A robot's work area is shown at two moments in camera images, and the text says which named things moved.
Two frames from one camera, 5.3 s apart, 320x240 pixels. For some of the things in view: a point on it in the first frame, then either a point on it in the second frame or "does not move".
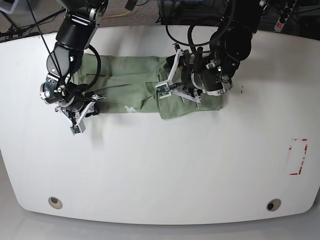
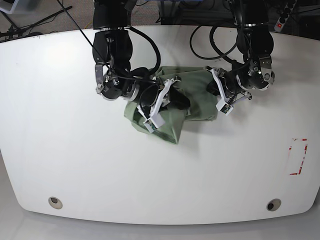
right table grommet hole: x=273 y=204 does not move
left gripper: x=75 y=116 -> x=150 y=109
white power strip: x=283 y=18 does not move
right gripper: x=168 y=87 -> x=229 y=98
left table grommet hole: x=55 y=202 does not move
